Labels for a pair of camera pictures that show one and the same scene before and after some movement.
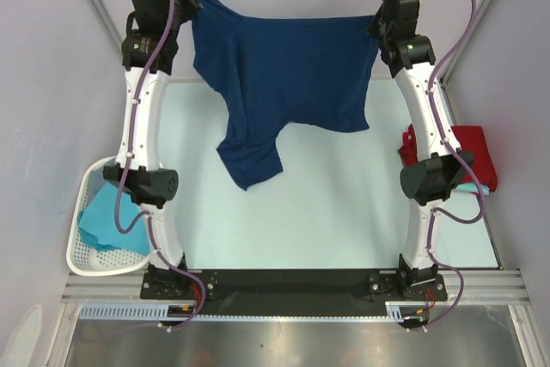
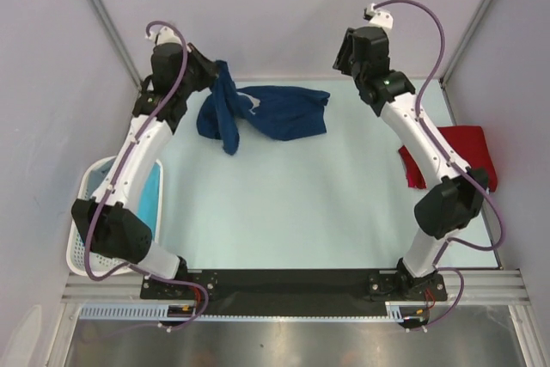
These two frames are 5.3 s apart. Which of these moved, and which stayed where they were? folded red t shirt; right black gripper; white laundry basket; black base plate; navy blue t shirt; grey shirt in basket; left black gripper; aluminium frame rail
Moved: right black gripper; navy blue t shirt; left black gripper
Stayed: white laundry basket; grey shirt in basket; folded red t shirt; aluminium frame rail; black base plate
